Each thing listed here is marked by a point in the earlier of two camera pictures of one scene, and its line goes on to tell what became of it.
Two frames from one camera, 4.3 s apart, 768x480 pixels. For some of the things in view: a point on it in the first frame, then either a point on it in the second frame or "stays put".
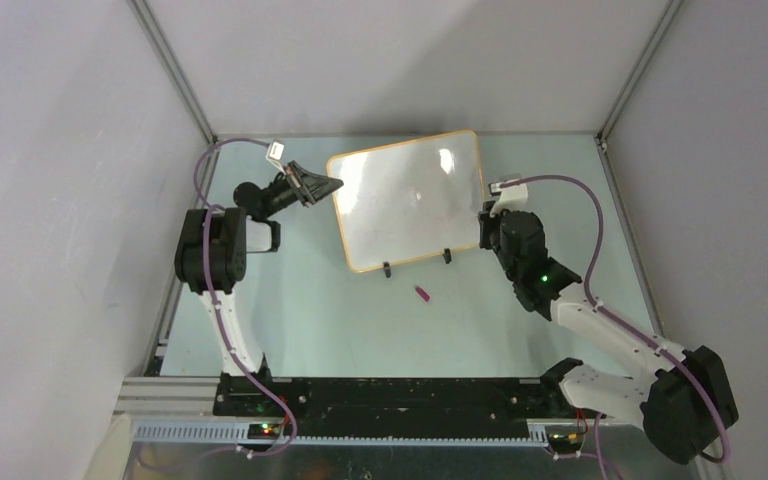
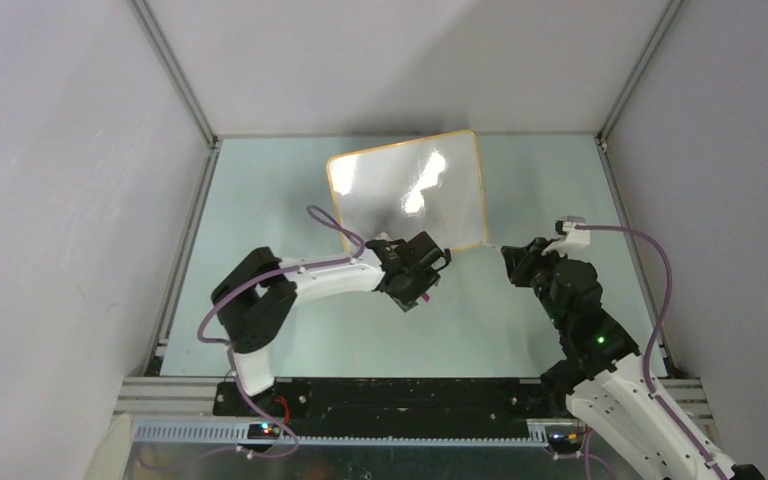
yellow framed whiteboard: [409, 200] stays put
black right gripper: [488, 223] → [520, 260]
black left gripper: [309, 188] → [407, 300]
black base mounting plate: [395, 404] stays put
